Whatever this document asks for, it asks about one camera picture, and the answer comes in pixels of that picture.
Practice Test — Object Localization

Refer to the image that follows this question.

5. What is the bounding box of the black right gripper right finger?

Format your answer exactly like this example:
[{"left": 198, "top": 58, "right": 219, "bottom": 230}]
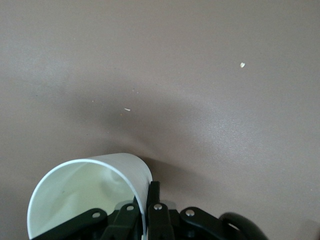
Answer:
[{"left": 145, "top": 180, "right": 176, "bottom": 240}]

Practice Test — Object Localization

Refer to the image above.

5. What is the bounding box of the white plastic cup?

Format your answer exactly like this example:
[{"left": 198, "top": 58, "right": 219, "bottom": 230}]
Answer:
[{"left": 26, "top": 152, "right": 154, "bottom": 240}]

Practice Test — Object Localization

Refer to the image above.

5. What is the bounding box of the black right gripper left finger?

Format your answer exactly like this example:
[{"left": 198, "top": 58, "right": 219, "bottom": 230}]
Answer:
[{"left": 100, "top": 196, "right": 141, "bottom": 240}]

